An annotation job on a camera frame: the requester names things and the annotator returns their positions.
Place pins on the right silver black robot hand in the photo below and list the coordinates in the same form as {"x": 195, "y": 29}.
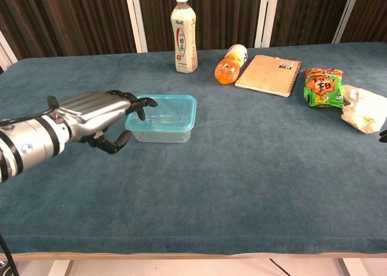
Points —
{"x": 384, "y": 136}

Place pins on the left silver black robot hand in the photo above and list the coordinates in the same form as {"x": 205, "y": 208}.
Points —
{"x": 90, "y": 110}

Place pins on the blue translucent plastic lid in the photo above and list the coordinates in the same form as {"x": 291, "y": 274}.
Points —
{"x": 172, "y": 113}

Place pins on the clear plastic container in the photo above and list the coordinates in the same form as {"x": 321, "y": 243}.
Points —
{"x": 163, "y": 136}

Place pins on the clear bag with bread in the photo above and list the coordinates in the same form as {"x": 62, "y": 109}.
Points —
{"x": 362, "y": 110}

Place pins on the green orange snack bag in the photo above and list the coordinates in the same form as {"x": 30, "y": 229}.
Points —
{"x": 322, "y": 88}

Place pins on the milk tea bottle white cap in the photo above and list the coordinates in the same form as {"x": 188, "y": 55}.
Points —
{"x": 184, "y": 37}

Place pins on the brown spiral notebook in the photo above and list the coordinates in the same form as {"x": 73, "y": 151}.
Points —
{"x": 266, "y": 73}

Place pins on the white table leg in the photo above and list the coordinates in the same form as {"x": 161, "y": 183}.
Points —
{"x": 60, "y": 268}
{"x": 344, "y": 267}

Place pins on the orange soda bottle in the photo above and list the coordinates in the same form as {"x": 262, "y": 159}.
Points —
{"x": 226, "y": 72}

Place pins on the blue velvet table cloth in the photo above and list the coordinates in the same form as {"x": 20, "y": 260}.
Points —
{"x": 226, "y": 182}

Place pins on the black caster wheel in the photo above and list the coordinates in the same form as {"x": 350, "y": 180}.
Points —
{"x": 3, "y": 268}

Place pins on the white partition frame post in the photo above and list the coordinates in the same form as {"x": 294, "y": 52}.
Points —
{"x": 266, "y": 16}
{"x": 346, "y": 13}
{"x": 136, "y": 19}
{"x": 6, "y": 54}

